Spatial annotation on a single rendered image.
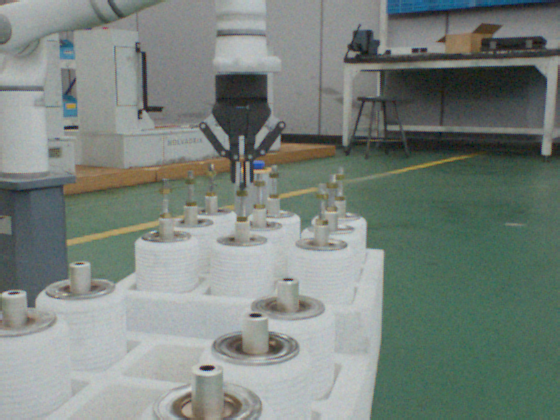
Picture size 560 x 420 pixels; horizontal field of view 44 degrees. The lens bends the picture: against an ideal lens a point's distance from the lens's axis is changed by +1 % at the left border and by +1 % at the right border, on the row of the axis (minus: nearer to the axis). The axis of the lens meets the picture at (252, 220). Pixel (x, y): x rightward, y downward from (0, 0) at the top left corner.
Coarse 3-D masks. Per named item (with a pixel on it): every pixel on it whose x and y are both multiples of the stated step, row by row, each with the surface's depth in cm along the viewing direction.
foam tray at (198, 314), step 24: (288, 264) 118; (360, 288) 102; (144, 312) 99; (168, 312) 98; (192, 312) 97; (216, 312) 96; (240, 312) 95; (336, 312) 92; (360, 312) 91; (192, 336) 97; (216, 336) 97; (336, 336) 93; (360, 336) 92
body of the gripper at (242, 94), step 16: (224, 80) 94; (240, 80) 93; (256, 80) 94; (224, 96) 95; (240, 96) 94; (256, 96) 95; (224, 112) 96; (240, 112) 97; (256, 112) 97; (224, 128) 97; (240, 128) 97; (256, 128) 98
